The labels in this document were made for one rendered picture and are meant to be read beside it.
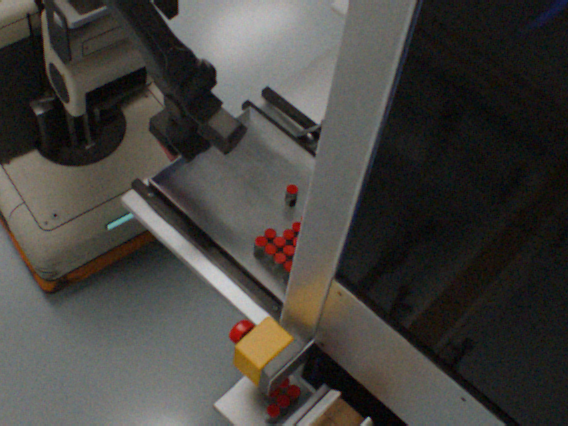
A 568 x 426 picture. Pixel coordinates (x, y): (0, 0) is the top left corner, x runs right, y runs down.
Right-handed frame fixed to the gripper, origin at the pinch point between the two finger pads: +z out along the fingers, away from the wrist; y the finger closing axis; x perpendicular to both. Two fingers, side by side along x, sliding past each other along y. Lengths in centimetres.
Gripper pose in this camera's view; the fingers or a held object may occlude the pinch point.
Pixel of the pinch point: (173, 156)
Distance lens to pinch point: 142.1
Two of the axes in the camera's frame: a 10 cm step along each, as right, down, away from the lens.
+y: 6.9, 7.1, -1.4
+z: -2.7, 4.4, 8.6
